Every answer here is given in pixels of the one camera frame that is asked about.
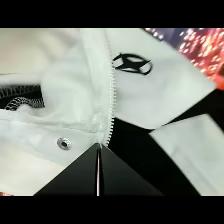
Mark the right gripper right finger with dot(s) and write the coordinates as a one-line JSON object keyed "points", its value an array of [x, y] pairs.
{"points": [[123, 178]]}

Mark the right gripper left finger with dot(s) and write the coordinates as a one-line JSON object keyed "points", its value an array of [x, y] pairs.
{"points": [[78, 178]]}

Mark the white and black jacket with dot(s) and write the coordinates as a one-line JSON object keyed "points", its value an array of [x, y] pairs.
{"points": [[76, 96]]}

